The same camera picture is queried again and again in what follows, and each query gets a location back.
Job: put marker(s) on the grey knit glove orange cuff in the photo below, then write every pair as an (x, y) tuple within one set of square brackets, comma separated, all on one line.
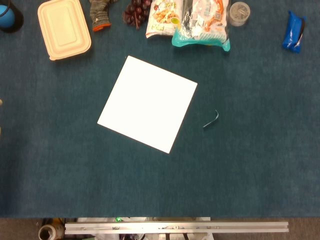
[(100, 15)]

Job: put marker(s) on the white square paper sheet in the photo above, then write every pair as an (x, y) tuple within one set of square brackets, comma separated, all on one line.
[(147, 102)]

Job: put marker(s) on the clear round plastic jar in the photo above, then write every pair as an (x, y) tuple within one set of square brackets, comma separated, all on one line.
[(239, 13)]

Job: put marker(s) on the blue cookie packet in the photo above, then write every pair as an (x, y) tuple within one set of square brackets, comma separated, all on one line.
[(292, 32)]

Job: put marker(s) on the aluminium profile rail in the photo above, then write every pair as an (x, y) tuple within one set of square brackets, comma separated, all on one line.
[(175, 227)]

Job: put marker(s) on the dark red grape bunch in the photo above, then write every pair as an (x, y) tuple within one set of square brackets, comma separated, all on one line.
[(137, 12)]

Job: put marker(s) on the brown tape roll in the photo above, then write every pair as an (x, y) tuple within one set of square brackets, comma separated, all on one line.
[(48, 231)]

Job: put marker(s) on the teal shrimp snack bag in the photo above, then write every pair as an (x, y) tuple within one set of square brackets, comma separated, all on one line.
[(202, 25)]

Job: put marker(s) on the blue ball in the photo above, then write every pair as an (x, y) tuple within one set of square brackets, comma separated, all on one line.
[(6, 16)]

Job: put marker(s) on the white snack bag with fries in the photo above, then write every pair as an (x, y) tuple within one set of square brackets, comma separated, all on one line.
[(162, 18)]

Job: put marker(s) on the small blue strip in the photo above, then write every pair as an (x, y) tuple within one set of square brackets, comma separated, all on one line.
[(212, 121)]

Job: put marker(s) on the beige lidded lunch box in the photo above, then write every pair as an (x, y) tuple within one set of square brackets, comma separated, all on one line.
[(63, 28)]

